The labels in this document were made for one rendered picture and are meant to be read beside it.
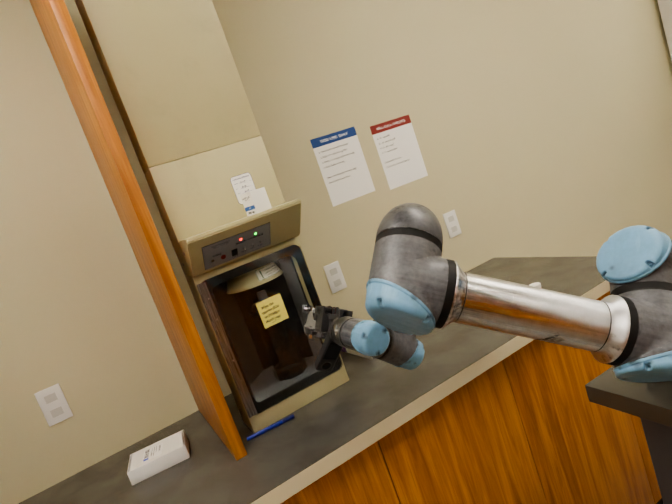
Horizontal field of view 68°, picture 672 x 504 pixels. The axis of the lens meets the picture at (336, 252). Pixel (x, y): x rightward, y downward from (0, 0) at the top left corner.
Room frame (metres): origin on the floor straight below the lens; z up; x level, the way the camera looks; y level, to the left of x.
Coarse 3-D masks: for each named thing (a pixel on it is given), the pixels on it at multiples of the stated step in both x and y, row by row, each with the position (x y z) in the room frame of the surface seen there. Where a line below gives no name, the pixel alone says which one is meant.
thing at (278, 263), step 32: (288, 256) 1.42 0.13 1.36; (224, 288) 1.33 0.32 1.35; (256, 288) 1.37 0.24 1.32; (288, 288) 1.40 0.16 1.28; (224, 320) 1.32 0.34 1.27; (256, 320) 1.35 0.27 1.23; (288, 320) 1.39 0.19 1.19; (256, 352) 1.34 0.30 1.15; (288, 352) 1.37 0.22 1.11; (256, 384) 1.33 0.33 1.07; (288, 384) 1.36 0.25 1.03
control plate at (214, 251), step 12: (264, 228) 1.33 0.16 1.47; (228, 240) 1.28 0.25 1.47; (252, 240) 1.33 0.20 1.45; (264, 240) 1.36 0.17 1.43; (204, 252) 1.26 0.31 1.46; (216, 252) 1.28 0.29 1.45; (228, 252) 1.31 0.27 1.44; (240, 252) 1.33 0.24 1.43; (204, 264) 1.28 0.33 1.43; (216, 264) 1.31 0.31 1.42
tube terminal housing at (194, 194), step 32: (192, 160) 1.36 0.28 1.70; (224, 160) 1.40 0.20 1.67; (256, 160) 1.43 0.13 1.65; (160, 192) 1.32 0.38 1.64; (192, 192) 1.35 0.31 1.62; (224, 192) 1.38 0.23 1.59; (192, 224) 1.34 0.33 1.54; (224, 224) 1.37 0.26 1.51; (256, 256) 1.39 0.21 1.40; (192, 288) 1.37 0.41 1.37; (320, 384) 1.41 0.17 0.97; (256, 416) 1.32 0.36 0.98
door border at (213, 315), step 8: (200, 288) 1.31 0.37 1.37; (208, 296) 1.31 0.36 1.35; (208, 304) 1.31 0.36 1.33; (216, 312) 1.31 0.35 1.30; (216, 320) 1.31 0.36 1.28; (216, 328) 1.31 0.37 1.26; (224, 336) 1.31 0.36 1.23; (224, 344) 1.31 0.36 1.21; (224, 352) 1.30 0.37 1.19; (232, 352) 1.31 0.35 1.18; (232, 360) 1.31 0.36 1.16; (232, 368) 1.31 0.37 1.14; (240, 376) 1.31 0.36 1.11; (240, 384) 1.31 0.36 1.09; (248, 392) 1.31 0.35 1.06; (248, 400) 1.31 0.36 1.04; (248, 408) 1.31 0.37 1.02
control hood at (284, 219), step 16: (272, 208) 1.31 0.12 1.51; (288, 208) 1.33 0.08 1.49; (240, 224) 1.27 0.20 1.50; (256, 224) 1.30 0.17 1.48; (272, 224) 1.34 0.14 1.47; (288, 224) 1.37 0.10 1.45; (192, 240) 1.22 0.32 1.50; (208, 240) 1.24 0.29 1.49; (272, 240) 1.38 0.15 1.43; (192, 256) 1.24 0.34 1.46; (240, 256) 1.34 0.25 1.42; (192, 272) 1.28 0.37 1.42
